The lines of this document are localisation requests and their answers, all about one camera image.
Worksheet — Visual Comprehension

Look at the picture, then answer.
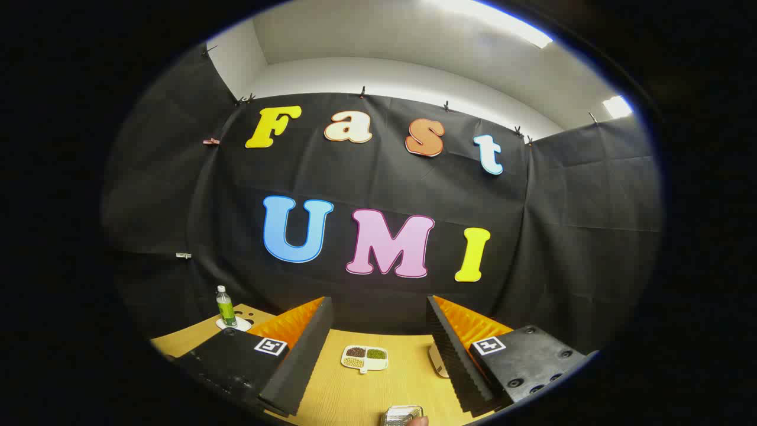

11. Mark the green label plastic bottle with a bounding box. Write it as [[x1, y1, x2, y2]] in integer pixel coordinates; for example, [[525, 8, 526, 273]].
[[216, 285, 237, 327]]

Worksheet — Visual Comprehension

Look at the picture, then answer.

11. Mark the small ceiling light panel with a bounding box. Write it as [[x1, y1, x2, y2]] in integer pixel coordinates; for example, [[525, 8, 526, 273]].
[[602, 95, 633, 120]]

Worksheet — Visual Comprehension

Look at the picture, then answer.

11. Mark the white divided bean tray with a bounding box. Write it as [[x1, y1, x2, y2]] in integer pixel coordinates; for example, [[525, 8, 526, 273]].
[[341, 345, 389, 374]]

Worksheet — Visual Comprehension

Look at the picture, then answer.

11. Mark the long ceiling light panel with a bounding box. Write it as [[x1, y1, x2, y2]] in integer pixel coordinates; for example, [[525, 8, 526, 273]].
[[432, 0, 554, 49]]

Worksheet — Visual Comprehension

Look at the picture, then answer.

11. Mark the white toaster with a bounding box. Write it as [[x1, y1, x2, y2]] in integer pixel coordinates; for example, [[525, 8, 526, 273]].
[[429, 342, 450, 378]]

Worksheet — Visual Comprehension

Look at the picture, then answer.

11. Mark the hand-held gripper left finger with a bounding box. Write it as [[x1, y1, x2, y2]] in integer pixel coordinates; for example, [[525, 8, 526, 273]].
[[174, 296, 335, 418]]

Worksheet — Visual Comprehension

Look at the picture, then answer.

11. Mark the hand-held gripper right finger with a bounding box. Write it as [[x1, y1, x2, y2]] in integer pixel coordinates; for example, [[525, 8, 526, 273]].
[[426, 295, 599, 416]]

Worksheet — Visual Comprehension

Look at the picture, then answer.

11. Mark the metal wire basket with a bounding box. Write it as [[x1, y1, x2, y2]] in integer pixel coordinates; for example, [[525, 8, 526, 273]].
[[381, 405, 425, 426]]

